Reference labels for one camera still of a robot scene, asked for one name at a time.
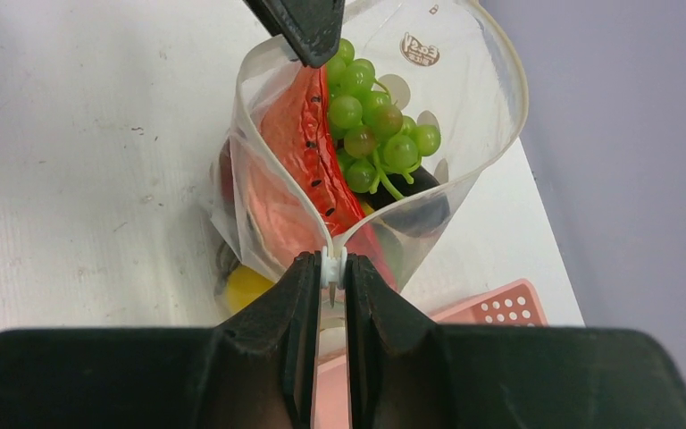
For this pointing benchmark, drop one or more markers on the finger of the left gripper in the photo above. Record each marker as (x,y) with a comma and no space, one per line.
(312,28)

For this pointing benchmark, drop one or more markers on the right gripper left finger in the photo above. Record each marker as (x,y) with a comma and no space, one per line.
(255,370)

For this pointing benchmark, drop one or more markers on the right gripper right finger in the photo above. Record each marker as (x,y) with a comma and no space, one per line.
(402,375)

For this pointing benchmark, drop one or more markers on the yellow bell pepper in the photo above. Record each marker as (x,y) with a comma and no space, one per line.
(243,286)

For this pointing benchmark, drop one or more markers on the watermelon slice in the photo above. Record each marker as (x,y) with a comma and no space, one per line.
(295,128)

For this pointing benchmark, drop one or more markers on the green grapes bunch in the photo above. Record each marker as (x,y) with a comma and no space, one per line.
(373,136)

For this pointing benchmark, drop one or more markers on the pink plastic basket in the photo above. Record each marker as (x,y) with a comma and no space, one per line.
(515,304)

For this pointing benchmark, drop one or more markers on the clear zip top bag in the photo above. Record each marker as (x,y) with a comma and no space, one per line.
(447,63)

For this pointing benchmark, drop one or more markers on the purple eggplant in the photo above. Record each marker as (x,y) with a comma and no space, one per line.
(420,218)

